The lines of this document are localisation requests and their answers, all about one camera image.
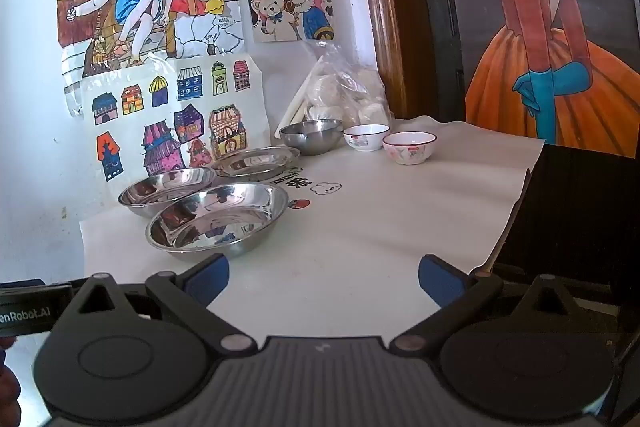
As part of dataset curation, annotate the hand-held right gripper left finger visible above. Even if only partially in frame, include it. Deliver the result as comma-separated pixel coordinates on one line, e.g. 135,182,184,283
50,253,260,358

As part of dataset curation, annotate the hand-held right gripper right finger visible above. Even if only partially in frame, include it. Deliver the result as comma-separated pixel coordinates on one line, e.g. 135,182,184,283
389,254,598,357

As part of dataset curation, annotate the stainless steel plate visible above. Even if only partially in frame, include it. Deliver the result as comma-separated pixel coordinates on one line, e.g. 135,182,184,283
211,146,301,182
118,167,218,208
145,182,288,260

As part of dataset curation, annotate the floral white ceramic bowl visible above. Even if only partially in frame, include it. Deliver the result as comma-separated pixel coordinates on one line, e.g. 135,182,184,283
382,131,438,166

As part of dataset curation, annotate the white bowl red rim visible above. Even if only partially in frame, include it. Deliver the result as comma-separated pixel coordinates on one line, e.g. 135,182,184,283
342,124,391,152

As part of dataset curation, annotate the deep stainless steel bowl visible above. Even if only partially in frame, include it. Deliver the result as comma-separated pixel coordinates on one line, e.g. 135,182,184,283
279,119,344,156

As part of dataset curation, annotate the person's left hand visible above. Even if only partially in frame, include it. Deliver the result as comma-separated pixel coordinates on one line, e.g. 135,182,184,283
0,337,22,427

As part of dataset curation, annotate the white printed table cover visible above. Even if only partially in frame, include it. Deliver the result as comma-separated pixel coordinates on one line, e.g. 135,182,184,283
80,114,547,343

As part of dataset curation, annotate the colourful houses drawing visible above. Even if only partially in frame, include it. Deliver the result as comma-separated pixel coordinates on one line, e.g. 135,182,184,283
80,57,273,220

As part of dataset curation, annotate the white stick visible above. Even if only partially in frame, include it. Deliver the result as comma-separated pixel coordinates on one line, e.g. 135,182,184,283
274,84,310,140

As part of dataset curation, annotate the clear bag of white buns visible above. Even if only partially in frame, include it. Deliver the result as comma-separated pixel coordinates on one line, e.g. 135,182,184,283
302,42,391,125

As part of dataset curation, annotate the orange dress woman painting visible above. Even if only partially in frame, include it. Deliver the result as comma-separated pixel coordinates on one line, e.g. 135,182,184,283
407,0,640,158

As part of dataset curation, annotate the brown wooden frame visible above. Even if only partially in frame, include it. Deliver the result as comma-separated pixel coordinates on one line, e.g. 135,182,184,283
350,0,408,118

